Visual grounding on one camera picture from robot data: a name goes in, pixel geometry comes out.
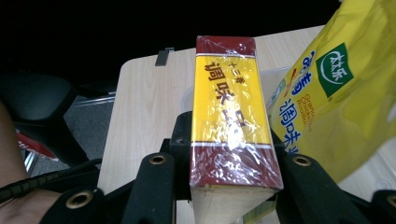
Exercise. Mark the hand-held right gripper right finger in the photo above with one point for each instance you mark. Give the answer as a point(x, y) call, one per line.
point(278, 144)

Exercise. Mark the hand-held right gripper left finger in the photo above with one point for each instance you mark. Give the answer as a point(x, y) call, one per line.
point(182, 130)

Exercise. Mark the red and yellow box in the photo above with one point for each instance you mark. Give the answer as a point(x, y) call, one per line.
point(229, 109)

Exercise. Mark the clear plastic container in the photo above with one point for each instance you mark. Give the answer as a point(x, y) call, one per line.
point(271, 79)

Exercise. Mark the yellow seasoning pouch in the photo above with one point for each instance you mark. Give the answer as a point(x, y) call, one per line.
point(345, 102)

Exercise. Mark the black table clip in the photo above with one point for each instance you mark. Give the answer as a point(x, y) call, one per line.
point(163, 57)

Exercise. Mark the black chair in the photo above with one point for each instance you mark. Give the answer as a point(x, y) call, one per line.
point(40, 99)

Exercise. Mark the red thing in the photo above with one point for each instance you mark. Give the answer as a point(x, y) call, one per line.
point(34, 146)

